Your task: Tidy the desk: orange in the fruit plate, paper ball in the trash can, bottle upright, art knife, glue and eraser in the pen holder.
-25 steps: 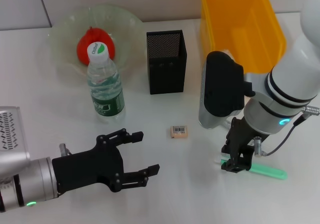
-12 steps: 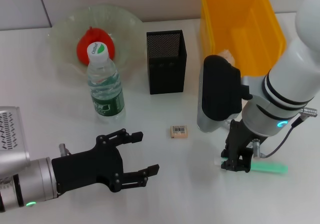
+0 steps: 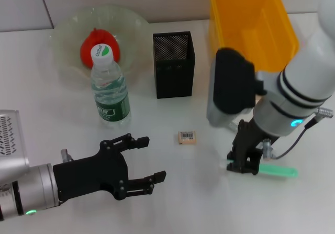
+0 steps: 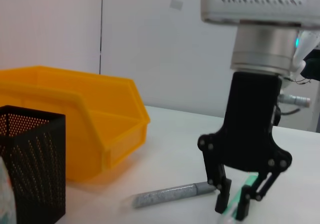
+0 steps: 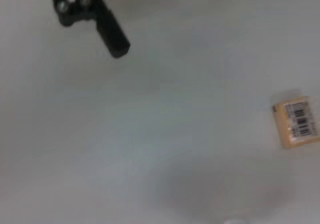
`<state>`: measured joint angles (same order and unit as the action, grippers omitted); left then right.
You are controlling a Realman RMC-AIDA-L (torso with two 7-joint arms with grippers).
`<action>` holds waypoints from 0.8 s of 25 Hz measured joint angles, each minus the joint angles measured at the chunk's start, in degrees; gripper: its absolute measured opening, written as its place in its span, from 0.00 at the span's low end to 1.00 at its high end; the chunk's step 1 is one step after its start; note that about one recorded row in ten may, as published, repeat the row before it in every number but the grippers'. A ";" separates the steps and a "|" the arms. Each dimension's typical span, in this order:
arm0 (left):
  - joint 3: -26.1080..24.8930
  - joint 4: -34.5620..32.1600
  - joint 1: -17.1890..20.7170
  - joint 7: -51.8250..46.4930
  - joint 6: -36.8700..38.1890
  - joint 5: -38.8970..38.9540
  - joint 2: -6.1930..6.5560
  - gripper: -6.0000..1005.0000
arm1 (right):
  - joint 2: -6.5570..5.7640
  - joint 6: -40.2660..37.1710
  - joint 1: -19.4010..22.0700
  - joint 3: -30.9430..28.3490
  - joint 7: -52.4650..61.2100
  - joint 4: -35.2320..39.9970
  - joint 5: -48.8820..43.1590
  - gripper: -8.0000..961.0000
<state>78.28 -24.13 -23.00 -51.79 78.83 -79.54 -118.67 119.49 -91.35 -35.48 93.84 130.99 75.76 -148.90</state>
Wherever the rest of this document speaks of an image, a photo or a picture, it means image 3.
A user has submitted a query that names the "black mesh pen holder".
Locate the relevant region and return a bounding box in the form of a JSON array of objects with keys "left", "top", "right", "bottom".
[{"left": 153, "top": 30, "right": 196, "bottom": 99}]

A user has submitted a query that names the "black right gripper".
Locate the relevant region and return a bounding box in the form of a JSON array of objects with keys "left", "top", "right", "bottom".
[{"left": 226, "top": 120, "right": 278, "bottom": 174}]

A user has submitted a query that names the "red-orange fruit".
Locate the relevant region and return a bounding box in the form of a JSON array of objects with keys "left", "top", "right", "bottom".
[{"left": 80, "top": 27, "right": 121, "bottom": 70}]

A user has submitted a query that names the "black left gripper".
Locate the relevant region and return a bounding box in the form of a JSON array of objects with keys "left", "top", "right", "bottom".
[{"left": 53, "top": 133, "right": 168, "bottom": 203}]

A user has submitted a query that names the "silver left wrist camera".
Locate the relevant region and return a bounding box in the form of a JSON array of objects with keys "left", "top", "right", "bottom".
[{"left": 0, "top": 110, "right": 30, "bottom": 172}]

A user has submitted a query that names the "left arm cable connector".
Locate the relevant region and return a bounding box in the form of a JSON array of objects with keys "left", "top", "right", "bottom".
[{"left": 60, "top": 148, "right": 75, "bottom": 164}]

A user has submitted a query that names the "yellow plastic storage bin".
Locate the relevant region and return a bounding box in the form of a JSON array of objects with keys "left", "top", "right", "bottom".
[{"left": 208, "top": 0, "right": 300, "bottom": 72}]

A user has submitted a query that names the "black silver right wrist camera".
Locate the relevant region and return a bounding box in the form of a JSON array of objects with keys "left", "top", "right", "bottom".
[{"left": 206, "top": 47, "right": 266, "bottom": 127}]

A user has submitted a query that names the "translucent green glass plate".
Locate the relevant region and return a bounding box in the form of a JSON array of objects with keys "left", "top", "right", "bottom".
[{"left": 49, "top": 4, "right": 150, "bottom": 88}]

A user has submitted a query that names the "beige eraser with barcode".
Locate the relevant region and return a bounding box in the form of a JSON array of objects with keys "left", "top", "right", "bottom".
[{"left": 177, "top": 130, "right": 197, "bottom": 145}]

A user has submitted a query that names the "clear water bottle green label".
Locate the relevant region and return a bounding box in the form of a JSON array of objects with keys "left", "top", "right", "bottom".
[{"left": 90, "top": 43, "right": 131, "bottom": 125}]

